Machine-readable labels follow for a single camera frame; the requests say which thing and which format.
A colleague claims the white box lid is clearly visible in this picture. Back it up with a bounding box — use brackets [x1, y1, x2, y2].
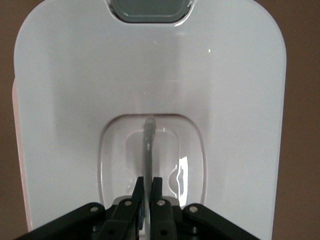
[13, 0, 287, 240]

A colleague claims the pink plastic box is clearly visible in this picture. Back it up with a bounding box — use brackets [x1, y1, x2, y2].
[11, 76, 33, 233]

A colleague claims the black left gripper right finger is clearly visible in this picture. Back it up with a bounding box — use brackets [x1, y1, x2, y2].
[150, 176, 260, 240]

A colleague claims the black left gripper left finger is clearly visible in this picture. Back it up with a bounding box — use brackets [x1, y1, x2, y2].
[13, 176, 146, 240]

